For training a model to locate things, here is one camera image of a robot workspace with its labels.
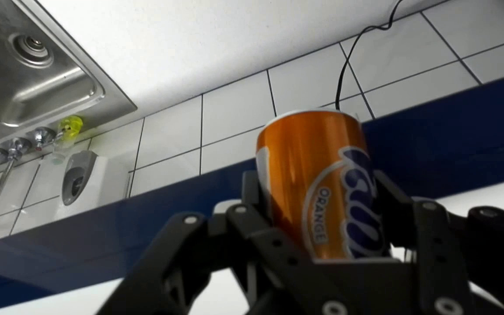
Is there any stainless steel sink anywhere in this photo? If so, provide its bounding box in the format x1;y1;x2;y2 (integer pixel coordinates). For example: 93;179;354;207
0;0;137;144

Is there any black power cord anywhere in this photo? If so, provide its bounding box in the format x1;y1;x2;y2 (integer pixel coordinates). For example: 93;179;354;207
335;0;406;113

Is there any chrome sink faucet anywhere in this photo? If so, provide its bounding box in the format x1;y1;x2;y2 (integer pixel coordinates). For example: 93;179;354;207
0;129;58;195

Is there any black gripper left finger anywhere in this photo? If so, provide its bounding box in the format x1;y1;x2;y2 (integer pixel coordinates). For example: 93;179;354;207
240;171;268;225

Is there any white soap dispenser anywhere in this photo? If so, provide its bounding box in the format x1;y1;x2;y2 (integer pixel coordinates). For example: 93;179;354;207
56;151;128;220

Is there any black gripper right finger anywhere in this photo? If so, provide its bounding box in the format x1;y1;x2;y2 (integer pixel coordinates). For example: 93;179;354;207
375;171;417;249

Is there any orange soda can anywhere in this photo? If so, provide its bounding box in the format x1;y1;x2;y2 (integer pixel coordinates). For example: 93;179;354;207
256;111;391;263

